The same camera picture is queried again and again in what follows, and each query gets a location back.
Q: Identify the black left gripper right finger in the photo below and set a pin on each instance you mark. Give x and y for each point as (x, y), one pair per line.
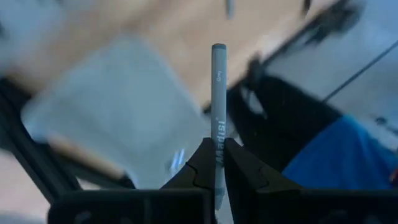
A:
(245, 177)

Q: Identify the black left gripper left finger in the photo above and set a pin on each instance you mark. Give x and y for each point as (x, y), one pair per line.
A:
(199, 174)

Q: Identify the grey crayon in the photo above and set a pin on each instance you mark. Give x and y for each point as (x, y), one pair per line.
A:
(219, 93)

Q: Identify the black equipment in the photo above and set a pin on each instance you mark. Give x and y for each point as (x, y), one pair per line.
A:
(289, 130)

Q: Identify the grey plastic bin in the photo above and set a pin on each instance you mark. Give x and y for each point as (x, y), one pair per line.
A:
(118, 118)

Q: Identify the blue cloth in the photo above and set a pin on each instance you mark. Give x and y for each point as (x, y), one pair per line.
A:
(342, 155)

